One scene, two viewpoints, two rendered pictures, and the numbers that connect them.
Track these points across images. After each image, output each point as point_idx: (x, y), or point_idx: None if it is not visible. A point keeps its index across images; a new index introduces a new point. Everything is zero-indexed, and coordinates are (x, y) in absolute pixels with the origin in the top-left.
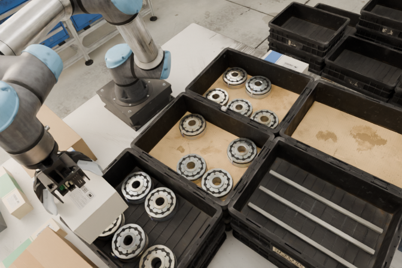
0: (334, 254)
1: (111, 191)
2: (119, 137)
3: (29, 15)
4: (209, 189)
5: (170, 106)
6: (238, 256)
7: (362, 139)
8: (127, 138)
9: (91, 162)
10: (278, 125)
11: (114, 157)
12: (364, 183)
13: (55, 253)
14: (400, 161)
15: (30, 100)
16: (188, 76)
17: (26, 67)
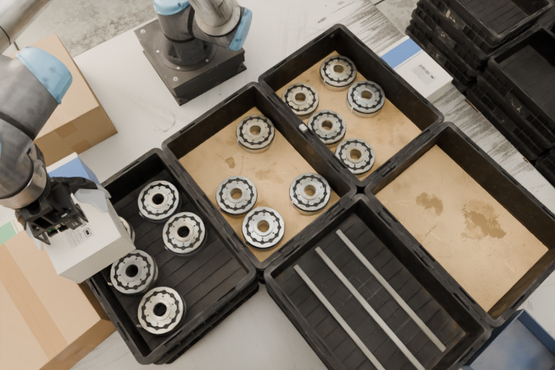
0: (376, 359)
1: (115, 234)
2: (154, 107)
3: None
4: (250, 234)
5: (230, 101)
6: (266, 318)
7: (475, 222)
8: (165, 113)
9: (96, 190)
10: (367, 177)
11: (141, 136)
12: (445, 291)
13: (39, 259)
14: (509, 267)
15: (17, 141)
16: (275, 38)
17: (17, 92)
